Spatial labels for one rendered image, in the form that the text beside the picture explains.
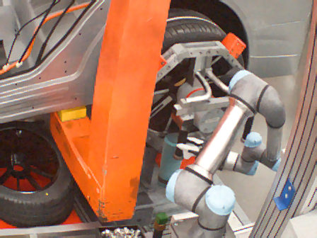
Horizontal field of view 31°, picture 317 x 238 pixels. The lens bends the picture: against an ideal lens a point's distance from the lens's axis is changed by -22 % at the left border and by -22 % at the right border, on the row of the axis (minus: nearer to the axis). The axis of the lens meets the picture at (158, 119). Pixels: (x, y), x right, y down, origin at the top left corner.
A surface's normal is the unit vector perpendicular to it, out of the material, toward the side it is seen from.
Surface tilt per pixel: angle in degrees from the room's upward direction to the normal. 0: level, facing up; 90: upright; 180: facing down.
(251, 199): 0
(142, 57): 90
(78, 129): 0
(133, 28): 90
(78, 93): 90
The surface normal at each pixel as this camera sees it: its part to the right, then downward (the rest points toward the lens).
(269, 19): 0.44, 0.59
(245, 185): 0.14, -0.79
